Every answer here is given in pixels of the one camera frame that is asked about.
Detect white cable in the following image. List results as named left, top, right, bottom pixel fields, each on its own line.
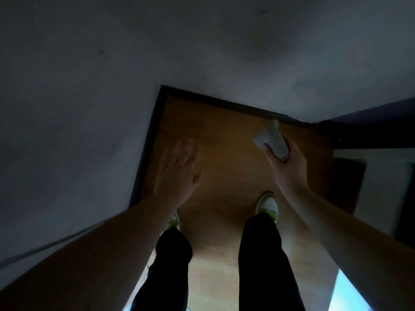
left=0, top=219, right=108, bottom=270

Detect black shorts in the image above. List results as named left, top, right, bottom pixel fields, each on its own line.
left=129, top=211, right=307, bottom=311

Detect grey cleaning cloth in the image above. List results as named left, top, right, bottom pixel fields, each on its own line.
left=253, top=118, right=291, bottom=163

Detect person's left forearm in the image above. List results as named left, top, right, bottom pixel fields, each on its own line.
left=0, top=197, right=176, bottom=311

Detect person's right hand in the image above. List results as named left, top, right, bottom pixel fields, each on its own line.
left=262, top=136, right=309, bottom=197

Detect person's left hand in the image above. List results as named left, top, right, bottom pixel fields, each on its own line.
left=153, top=138, right=203, bottom=210

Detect person's right forearm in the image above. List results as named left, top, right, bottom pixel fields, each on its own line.
left=285, top=187, right=415, bottom=311

